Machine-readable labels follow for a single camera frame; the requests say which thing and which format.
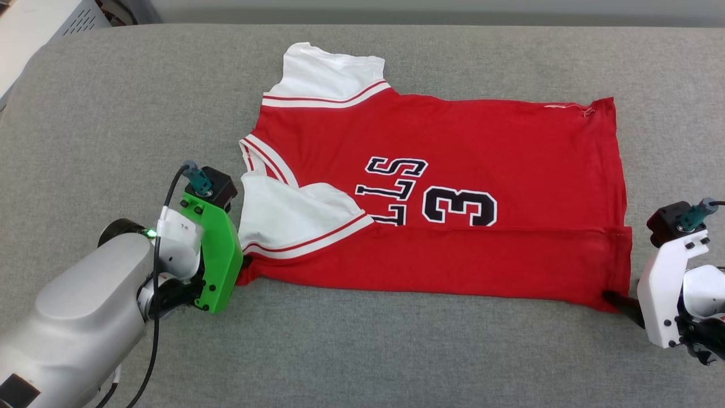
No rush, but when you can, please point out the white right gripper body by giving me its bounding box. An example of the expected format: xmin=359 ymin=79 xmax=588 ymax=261
xmin=637 ymin=229 xmax=725 ymax=367

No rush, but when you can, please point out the black cable teal connector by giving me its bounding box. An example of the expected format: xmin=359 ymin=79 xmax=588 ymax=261
xmin=680 ymin=197 xmax=725 ymax=232
xmin=93 ymin=160 xmax=215 ymax=408

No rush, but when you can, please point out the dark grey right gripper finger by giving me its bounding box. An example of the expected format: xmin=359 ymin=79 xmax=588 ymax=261
xmin=602 ymin=290 xmax=646 ymax=329

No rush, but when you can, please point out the grey vented metal box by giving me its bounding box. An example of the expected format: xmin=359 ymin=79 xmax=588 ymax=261
xmin=40 ymin=0 xmax=114 ymax=49

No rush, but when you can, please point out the red and white basketball jersey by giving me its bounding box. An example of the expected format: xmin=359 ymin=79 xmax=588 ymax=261
xmin=235 ymin=41 xmax=634 ymax=313

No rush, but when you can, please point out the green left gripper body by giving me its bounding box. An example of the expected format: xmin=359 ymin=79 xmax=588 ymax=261
xmin=148 ymin=193 xmax=245 ymax=319

